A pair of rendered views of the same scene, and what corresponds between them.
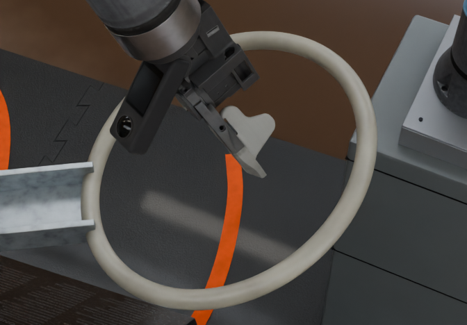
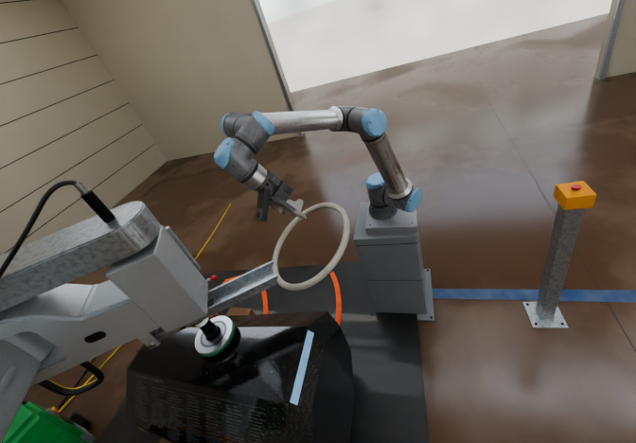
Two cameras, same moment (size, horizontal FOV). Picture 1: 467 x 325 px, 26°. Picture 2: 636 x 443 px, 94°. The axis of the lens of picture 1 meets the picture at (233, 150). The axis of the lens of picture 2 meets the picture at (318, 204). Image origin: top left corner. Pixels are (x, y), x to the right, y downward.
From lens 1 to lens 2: 0.39 m
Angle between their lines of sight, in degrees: 20
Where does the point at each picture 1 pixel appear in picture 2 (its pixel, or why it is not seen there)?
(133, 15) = (244, 172)
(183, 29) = (261, 175)
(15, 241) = (256, 290)
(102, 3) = (235, 171)
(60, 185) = (266, 272)
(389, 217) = (376, 260)
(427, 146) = (375, 231)
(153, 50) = (255, 184)
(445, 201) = (388, 246)
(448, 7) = not seen: hidden behind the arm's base
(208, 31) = (272, 178)
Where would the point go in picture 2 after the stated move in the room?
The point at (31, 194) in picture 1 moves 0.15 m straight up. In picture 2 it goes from (258, 277) to (246, 257)
